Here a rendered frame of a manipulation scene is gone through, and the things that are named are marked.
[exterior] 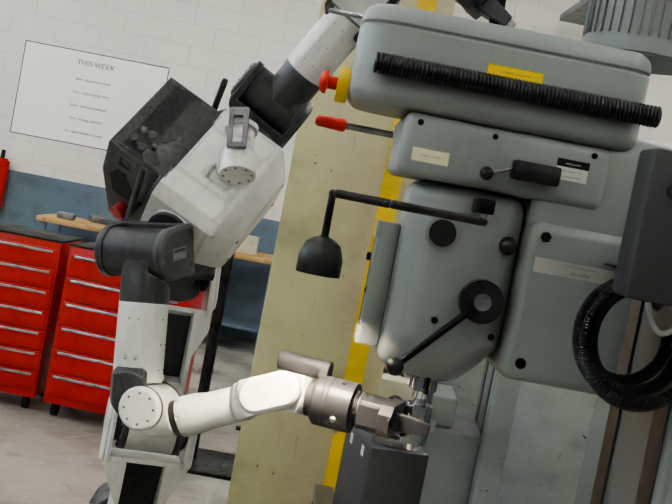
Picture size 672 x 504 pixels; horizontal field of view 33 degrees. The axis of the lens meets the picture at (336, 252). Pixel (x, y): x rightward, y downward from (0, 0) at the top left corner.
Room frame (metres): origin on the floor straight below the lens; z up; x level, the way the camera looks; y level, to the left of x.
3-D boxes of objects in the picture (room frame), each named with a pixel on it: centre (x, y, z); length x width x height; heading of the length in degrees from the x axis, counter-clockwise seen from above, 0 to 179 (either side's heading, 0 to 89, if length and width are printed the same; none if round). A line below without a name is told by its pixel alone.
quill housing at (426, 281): (1.90, -0.19, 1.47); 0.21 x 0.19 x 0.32; 2
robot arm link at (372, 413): (1.92, -0.10, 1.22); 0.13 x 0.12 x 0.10; 164
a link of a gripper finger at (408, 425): (1.87, -0.18, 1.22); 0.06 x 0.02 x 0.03; 74
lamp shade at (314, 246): (1.80, 0.02, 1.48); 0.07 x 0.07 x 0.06
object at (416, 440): (1.90, -0.19, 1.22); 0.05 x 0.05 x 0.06
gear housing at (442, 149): (1.90, -0.23, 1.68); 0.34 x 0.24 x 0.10; 92
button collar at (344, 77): (1.89, 0.04, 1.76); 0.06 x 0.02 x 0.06; 2
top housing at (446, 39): (1.90, -0.20, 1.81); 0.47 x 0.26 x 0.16; 92
